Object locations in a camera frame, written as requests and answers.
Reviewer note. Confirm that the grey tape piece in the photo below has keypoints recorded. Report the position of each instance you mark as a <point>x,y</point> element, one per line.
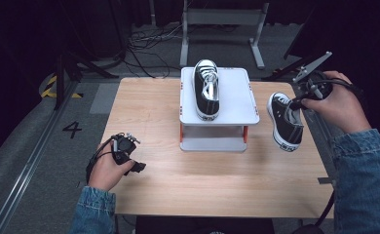
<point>324,180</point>

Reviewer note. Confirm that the grey metal stand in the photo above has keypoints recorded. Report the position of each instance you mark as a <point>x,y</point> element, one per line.
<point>223,16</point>

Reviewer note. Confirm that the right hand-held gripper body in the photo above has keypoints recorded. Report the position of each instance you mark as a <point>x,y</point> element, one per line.
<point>319,86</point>

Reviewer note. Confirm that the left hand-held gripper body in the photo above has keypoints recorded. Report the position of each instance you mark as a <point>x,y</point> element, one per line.
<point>124,148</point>

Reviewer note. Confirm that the white shoe rack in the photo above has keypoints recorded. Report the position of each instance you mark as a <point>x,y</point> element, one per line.
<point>236,97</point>

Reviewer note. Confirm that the black tripod stand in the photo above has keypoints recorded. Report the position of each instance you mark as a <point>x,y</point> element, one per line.
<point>64,71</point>
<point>282,73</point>

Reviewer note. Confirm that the person's left hand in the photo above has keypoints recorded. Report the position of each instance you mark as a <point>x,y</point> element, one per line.
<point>105,170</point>

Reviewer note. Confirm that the black canvas sneaker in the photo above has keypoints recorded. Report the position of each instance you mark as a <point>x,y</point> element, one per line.
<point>288,130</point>
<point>207,104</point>

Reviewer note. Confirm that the person's right hand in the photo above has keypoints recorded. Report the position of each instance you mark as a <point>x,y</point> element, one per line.
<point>344,107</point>

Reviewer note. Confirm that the yellow black floor tape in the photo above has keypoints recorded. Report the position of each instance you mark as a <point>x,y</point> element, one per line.
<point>50,92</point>

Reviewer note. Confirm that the metal floor rail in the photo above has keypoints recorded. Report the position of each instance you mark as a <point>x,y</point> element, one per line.
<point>25,165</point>

